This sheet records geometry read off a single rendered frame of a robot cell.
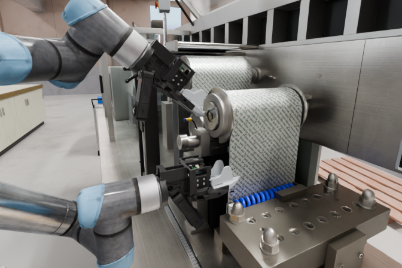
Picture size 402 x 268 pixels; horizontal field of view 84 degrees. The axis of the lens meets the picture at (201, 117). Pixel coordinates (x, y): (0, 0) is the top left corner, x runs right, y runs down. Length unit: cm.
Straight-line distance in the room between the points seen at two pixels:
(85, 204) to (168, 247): 30
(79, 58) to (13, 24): 1208
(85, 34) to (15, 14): 1211
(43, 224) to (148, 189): 21
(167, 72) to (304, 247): 46
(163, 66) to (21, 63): 25
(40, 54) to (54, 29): 1168
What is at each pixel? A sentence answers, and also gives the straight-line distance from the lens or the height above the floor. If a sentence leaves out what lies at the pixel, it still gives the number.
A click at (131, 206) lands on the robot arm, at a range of 48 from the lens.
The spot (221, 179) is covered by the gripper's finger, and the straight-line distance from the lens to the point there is 55.
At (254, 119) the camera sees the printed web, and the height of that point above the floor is 124.
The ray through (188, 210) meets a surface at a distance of 55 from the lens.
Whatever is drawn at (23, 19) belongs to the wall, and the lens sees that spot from 1248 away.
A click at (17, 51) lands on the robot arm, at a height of 140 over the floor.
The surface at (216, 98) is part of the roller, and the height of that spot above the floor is 130.
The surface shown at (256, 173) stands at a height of 109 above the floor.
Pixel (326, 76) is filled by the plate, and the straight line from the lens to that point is 74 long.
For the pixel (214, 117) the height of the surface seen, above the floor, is 125.
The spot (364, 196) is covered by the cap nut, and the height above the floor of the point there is 106.
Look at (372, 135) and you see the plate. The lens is 69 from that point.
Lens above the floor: 138
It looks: 13 degrees down
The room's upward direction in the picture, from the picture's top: straight up
